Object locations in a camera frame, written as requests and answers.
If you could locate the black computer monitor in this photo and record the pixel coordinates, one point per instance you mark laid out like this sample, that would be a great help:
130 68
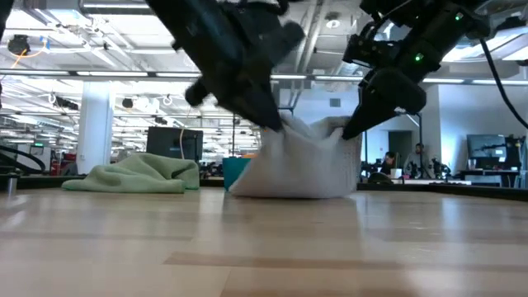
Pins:
165 142

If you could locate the teal plastic bin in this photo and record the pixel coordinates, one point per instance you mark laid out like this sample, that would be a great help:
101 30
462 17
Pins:
235 173

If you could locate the dark desk monitor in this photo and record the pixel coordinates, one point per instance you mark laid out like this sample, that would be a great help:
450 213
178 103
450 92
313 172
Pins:
486 146

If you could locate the black dome fixture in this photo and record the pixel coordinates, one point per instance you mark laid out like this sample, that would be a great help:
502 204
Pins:
18 44

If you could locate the person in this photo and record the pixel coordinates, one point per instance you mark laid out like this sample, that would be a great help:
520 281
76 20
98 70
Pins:
388 163
416 158

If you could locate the white pillar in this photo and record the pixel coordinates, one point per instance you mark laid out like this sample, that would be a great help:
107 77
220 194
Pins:
95 123

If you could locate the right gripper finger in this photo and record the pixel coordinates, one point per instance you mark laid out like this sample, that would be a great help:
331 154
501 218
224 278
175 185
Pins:
398 92
359 97

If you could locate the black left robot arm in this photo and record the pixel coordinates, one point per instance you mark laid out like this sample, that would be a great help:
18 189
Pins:
4 12

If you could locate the green microfiber towel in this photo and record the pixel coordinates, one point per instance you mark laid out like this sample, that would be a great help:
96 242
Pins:
140 173

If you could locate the grey waffle microfiber towel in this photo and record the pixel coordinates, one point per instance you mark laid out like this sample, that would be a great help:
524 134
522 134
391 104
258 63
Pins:
297 169

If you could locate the black aluminium table frame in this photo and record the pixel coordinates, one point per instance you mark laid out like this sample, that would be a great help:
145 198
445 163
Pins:
453 190

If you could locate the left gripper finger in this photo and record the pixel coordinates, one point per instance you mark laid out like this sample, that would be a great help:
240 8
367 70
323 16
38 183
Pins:
239 99
286 39

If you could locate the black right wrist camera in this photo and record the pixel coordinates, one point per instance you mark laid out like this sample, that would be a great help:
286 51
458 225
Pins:
367 51

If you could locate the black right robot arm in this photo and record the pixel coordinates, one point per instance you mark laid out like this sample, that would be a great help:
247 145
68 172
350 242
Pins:
458 29

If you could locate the grey office desk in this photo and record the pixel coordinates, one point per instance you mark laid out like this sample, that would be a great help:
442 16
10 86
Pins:
486 178

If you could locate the black metal rig frame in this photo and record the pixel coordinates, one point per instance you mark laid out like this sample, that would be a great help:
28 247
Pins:
233 136
420 140

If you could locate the small silver post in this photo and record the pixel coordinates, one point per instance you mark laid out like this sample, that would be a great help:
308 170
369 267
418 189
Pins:
11 185

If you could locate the black desk-mounted robot arm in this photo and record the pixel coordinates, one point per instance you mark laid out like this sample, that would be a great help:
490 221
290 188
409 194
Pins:
439 168

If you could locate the green exit sign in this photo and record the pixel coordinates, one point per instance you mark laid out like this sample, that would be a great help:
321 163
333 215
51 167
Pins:
38 144

